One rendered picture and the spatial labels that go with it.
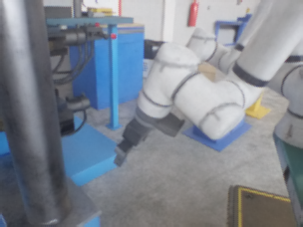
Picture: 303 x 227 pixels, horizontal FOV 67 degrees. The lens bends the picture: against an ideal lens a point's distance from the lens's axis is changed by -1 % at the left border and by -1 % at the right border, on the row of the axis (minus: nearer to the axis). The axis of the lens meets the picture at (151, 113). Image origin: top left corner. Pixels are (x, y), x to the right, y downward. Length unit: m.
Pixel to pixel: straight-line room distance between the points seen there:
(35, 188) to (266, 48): 1.04
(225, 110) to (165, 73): 0.14
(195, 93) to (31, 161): 0.81
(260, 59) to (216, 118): 0.16
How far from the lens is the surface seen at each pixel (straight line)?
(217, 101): 0.45
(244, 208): 1.26
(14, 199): 1.57
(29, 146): 1.06
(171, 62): 0.47
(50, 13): 1.65
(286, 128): 1.03
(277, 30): 0.52
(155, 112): 0.54
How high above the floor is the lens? 1.18
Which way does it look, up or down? 26 degrees down
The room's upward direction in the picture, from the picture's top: 3 degrees clockwise
